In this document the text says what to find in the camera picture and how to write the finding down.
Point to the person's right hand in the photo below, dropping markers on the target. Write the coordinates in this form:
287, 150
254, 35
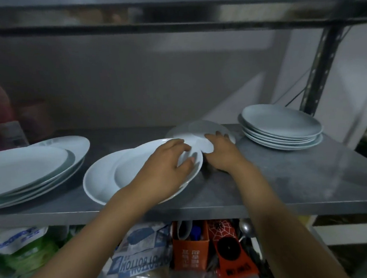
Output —
229, 156

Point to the person's left hand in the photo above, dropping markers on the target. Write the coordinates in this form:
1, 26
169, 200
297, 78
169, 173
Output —
161, 174

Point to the stack of white plates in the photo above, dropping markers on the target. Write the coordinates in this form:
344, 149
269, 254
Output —
280, 120

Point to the grey metal shelf rack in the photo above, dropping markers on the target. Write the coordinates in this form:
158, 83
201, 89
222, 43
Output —
300, 172

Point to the person's left forearm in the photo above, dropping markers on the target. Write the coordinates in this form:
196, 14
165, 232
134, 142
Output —
84, 252

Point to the person's right forearm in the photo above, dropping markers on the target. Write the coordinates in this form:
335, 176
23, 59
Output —
279, 224

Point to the blue cap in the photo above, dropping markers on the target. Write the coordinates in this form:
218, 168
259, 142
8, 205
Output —
196, 233

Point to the grey blue printed bag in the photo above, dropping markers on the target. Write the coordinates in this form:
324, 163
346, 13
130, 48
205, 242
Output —
137, 242

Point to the metal spoon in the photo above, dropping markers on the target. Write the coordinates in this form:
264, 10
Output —
247, 227

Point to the orange paper bag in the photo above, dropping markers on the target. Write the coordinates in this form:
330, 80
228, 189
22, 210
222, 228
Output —
191, 257

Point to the orange black web print gadget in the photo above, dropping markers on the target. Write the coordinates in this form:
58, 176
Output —
230, 254

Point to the pink cup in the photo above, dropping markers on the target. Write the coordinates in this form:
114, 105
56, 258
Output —
38, 121

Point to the green white refill pouch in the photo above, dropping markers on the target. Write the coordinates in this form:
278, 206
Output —
21, 257

